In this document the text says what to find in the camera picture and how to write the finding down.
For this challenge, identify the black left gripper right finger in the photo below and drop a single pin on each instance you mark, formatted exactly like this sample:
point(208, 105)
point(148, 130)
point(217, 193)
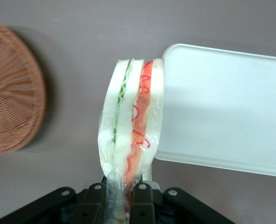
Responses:
point(142, 205)

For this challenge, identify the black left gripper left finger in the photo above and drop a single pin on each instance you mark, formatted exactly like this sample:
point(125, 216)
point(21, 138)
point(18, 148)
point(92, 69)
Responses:
point(89, 205)

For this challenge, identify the triangle sandwich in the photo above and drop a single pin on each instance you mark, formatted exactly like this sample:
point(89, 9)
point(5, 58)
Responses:
point(131, 116)

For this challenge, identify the beige rectangular tray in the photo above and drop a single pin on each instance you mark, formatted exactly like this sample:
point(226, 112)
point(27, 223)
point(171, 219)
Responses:
point(222, 112)

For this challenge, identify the round brown wicker basket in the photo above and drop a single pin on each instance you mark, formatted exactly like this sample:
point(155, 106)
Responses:
point(14, 93)

